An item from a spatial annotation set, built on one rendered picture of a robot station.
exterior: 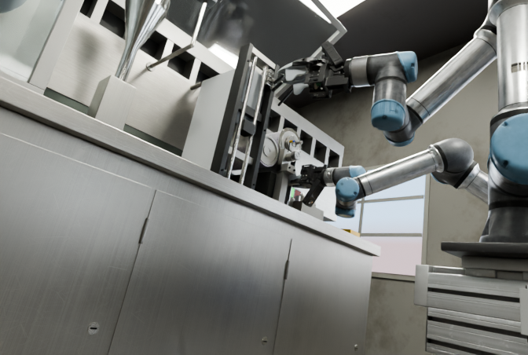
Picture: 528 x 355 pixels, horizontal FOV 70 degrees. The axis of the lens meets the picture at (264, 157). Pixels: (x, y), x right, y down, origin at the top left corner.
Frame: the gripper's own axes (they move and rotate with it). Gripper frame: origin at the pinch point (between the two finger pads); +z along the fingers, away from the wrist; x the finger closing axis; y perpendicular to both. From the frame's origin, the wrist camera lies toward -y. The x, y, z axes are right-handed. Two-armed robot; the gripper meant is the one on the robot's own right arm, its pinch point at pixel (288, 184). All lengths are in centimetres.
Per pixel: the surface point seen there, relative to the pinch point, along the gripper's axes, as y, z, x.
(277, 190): -6.2, -5.1, 11.3
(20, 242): -44, -29, 97
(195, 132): 9.1, 16.4, 41.3
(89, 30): 32, 31, 87
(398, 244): 25, 69, -253
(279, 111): 50, 31, -16
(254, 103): 17.5, -12.0, 38.2
